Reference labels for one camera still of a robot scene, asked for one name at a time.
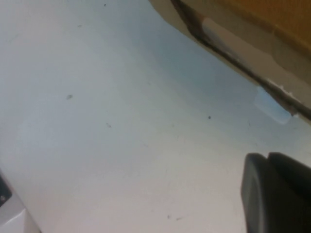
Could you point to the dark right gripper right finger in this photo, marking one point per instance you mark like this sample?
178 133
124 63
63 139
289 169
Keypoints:
294 172

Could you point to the white housing with black panel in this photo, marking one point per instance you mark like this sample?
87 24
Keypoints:
12 218

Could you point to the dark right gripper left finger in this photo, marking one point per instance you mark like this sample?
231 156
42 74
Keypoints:
267 208

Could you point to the brown cardboard box sleeve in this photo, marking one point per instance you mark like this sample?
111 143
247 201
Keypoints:
262 48
168 11

